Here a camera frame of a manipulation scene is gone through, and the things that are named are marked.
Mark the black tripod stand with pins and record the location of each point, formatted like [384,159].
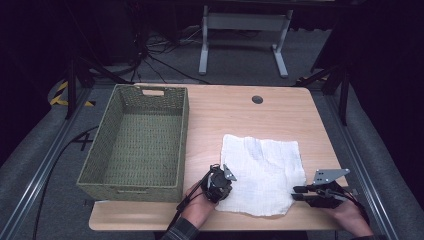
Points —
[344,96]
[71,90]

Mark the person's left hand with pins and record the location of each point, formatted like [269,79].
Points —
[196,206]

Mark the grey metal desk frame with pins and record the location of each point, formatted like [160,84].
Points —
[245,21]

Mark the white cloth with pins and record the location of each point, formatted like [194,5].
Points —
[266,173]

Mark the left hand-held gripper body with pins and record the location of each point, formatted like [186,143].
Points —
[218,183]

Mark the grey tape strip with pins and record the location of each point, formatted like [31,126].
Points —
[354,191]

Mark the grey round table grommet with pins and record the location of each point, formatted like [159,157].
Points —
[257,99]

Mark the person's right hand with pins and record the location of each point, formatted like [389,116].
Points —
[353,216]

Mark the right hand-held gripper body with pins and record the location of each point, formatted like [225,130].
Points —
[328,196]

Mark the aluminium floor rail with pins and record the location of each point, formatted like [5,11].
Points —
[363,166]
[40,173]

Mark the yellow black hazard tape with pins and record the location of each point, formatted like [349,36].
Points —
[60,95]

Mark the green woven basket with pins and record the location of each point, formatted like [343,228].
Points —
[146,146]

